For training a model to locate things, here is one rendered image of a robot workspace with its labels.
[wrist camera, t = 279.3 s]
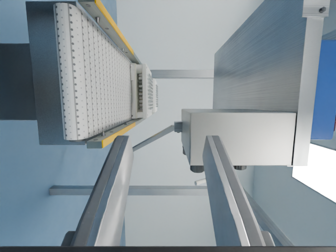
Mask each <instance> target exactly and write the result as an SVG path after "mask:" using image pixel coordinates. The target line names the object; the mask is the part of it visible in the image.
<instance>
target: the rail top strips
mask: <svg viewBox="0 0 336 252"><path fill-rule="evenodd" d="M94 3H95V4H96V5H97V7H98V8H99V10H100V11H101V12H102V14H103V15H104V16H105V18H106V19H107V20H108V22H109V23H110V25H111V26H112V27H113V29H114V30H115V31H116V33H117V34H118V35H119V37H120V38H121V40H122V41H123V42H124V44H125V45H126V46H127V48H128V49H129V50H130V52H131V53H132V55H134V51H133V49H132V48H131V46H130V44H129V43H128V41H127V40H126V38H125V37H124V35H123V34H122V32H121V31H120V29H119V28H118V26H117V25H116V23H115V22H114V20H113V19H112V17H111V16H110V14H109V13H108V11H107V10H106V8H105V7H104V5H103V4H102V2H101V1H100V0H94ZM135 126H136V122H134V123H132V124H130V125H128V126H127V127H125V128H123V129H121V130H119V131H118V132H116V133H114V134H112V135H110V136H108V137H107V138H105V139H103V140H102V141H101V142H102V148H104V147H106V146H107V145H109V144H110V143H111V142H113V141H114V139H115V138H116V137H117V136H122V135H123V134H125V133H126V132H128V131H129V130H131V129H132V128H133V127H135Z"/></svg>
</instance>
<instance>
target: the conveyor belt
mask: <svg viewBox="0 0 336 252"><path fill-rule="evenodd" d="M53 13H54V25H55V38H56V50H57V62H58V75H59V87H60V100H61V112H62V125H63V137H64V140H82V139H87V138H90V137H92V136H94V135H97V134H99V133H101V132H104V131H106V130H108V129H111V128H113V127H115V126H118V125H120V124H122V123H125V122H127V121H129V120H132V119H133V118H132V81H131V69H130V62H129V61H128V59H127V58H126V57H125V56H124V55H123V54H122V53H121V52H120V51H119V50H118V49H117V48H116V47H115V46H114V44H113V43H112V42H111V41H110V40H109V39H108V38H107V37H106V36H105V35H104V34H103V33H102V32H101V31H100V29H99V28H98V27H97V26H96V25H95V24H94V23H93V22H92V21H91V20H90V19H89V18H88V17H87V15H86V14H85V13H84V12H83V11H82V10H81V9H80V8H78V7H76V6H75V5H72V4H69V3H63V2H59V3H55V4H54V5H53Z"/></svg>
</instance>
